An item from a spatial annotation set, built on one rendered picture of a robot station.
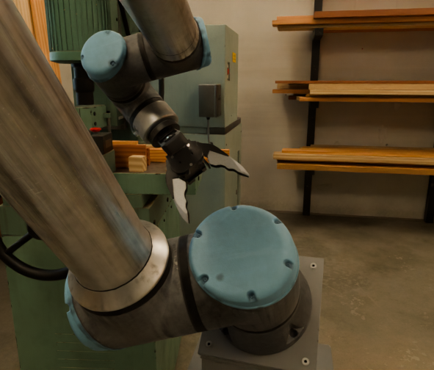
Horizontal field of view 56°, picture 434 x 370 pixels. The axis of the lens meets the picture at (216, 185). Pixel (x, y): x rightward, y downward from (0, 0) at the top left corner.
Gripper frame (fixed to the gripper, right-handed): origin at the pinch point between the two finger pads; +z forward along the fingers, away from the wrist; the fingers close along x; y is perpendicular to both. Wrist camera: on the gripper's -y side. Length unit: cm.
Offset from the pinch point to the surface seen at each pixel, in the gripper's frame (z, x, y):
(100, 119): -53, 10, 35
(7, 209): -44, 46, 30
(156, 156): -34, 3, 39
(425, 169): 21, -144, 207
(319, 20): -98, -145, 162
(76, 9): -69, -3, 11
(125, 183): -27.6, 15.0, 28.2
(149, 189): -22.3, 10.7, 29.5
